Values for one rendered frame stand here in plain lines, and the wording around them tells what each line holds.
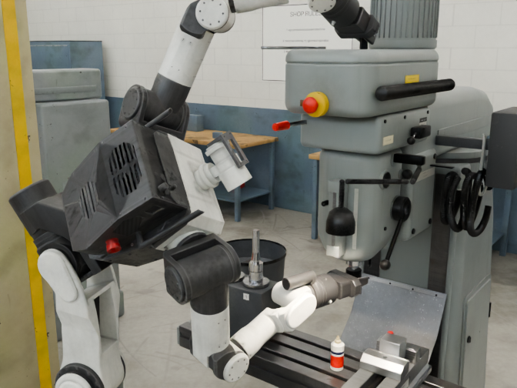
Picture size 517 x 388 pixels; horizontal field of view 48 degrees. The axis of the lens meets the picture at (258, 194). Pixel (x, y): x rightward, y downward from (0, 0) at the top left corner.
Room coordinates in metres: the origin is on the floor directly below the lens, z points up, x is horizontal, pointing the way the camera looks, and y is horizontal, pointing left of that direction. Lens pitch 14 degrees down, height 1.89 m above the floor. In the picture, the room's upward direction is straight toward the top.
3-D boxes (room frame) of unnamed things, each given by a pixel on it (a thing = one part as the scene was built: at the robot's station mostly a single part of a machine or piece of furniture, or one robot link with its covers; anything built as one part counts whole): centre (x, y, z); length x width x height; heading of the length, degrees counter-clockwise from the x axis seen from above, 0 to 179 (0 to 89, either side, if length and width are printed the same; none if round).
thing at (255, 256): (1.82, 0.01, 1.26); 0.03 x 0.03 x 0.11
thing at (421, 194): (1.76, -0.40, 1.47); 0.24 x 0.19 x 0.26; 53
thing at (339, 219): (1.37, -0.20, 1.48); 0.07 x 0.07 x 0.06
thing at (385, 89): (1.54, -0.42, 1.79); 0.45 x 0.04 x 0.04; 143
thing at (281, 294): (1.48, -0.11, 1.24); 0.11 x 0.11 x 0.11; 38
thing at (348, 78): (1.61, -0.29, 1.81); 0.47 x 0.26 x 0.16; 143
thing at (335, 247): (1.51, -0.21, 1.44); 0.04 x 0.04 x 0.21; 53
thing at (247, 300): (1.84, 0.05, 1.04); 0.22 x 0.12 x 0.20; 58
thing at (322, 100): (1.42, -0.14, 1.76); 0.06 x 0.02 x 0.06; 53
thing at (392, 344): (1.52, -0.39, 1.05); 0.06 x 0.05 x 0.06; 54
